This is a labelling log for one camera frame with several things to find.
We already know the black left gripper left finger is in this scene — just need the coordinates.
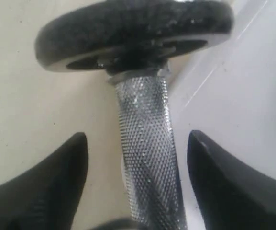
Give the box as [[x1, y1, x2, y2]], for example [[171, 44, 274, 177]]
[[0, 132, 88, 230]]

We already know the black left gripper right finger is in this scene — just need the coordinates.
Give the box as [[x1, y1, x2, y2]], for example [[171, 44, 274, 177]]
[[188, 130, 276, 230]]

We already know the white rectangular plastic tray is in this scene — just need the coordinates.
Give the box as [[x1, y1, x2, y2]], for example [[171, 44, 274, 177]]
[[169, 0, 276, 230]]

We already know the black weight plate end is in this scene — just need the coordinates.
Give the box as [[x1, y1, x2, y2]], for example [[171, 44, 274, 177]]
[[34, 0, 234, 74]]

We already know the chrome threaded dumbbell bar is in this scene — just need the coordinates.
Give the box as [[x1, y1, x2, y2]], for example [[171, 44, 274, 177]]
[[109, 67, 187, 230]]

